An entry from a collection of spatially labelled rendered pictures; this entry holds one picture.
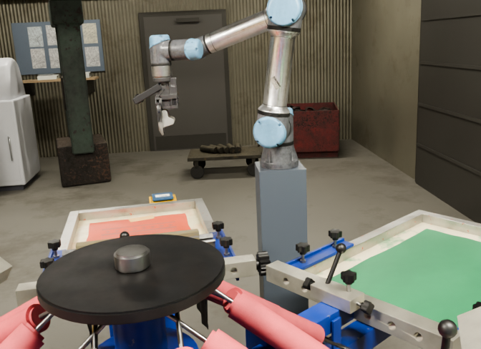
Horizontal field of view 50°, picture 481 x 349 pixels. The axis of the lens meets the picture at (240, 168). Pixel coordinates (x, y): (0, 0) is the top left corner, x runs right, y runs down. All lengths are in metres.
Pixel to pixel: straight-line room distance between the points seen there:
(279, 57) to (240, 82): 6.67
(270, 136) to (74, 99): 4.95
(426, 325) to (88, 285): 0.77
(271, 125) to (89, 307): 1.16
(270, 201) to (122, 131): 6.77
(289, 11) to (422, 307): 1.00
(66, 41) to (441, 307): 5.66
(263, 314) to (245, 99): 7.67
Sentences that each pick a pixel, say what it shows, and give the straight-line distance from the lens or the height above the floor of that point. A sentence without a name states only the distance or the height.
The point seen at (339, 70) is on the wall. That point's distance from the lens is 8.73.
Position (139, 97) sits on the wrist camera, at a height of 1.50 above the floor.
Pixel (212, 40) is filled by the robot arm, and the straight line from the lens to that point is 2.01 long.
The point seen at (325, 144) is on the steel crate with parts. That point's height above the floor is 0.21.
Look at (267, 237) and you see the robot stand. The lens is 2.04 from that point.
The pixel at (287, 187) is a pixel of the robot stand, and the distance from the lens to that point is 1.99.
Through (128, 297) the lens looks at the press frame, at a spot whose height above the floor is 1.32.
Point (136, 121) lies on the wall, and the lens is 8.59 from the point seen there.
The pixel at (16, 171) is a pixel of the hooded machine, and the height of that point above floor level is 0.24.
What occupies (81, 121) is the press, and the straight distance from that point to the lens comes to 6.64.
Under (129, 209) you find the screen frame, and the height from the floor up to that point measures 0.98.
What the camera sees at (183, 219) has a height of 0.95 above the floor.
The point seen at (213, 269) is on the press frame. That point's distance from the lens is 0.87.
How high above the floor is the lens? 1.68
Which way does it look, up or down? 14 degrees down
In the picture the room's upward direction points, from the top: 3 degrees counter-clockwise
